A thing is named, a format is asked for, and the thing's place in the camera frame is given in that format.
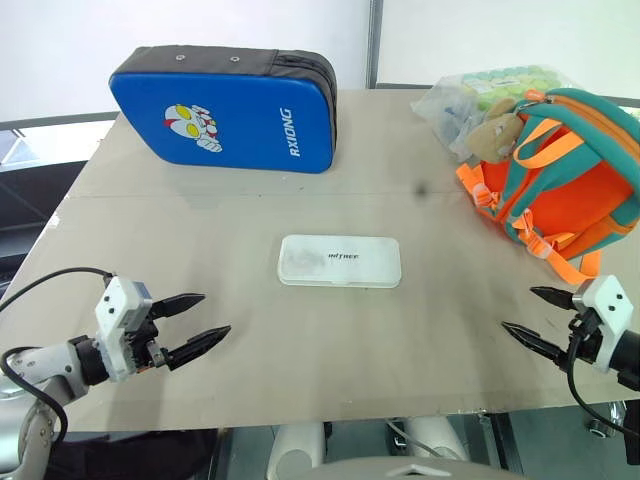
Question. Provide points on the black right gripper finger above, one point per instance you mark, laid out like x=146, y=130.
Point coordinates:
x=552, y=296
x=535, y=341

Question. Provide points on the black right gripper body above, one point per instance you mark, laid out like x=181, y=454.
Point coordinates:
x=586, y=345

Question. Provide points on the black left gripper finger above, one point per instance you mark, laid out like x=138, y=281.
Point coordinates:
x=180, y=303
x=200, y=344

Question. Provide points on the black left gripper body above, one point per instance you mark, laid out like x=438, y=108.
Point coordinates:
x=147, y=345

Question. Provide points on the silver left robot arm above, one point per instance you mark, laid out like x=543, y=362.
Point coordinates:
x=47, y=362

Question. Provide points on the orange and teal backpack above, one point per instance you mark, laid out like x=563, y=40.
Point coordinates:
x=570, y=190

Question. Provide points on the white plastic case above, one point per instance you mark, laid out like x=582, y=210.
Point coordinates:
x=340, y=262

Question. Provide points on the white rounded shape under table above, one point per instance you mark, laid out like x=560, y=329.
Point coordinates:
x=295, y=450
x=435, y=437

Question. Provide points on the brown plush toy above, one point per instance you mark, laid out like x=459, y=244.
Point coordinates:
x=492, y=137

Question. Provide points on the blue cartoon print padded bag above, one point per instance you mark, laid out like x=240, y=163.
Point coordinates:
x=240, y=120

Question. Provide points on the clear plastic bag green items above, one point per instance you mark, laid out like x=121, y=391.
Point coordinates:
x=452, y=107

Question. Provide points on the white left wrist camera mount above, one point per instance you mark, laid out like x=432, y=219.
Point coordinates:
x=117, y=310

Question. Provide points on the dark vertical post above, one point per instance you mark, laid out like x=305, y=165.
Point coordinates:
x=373, y=42

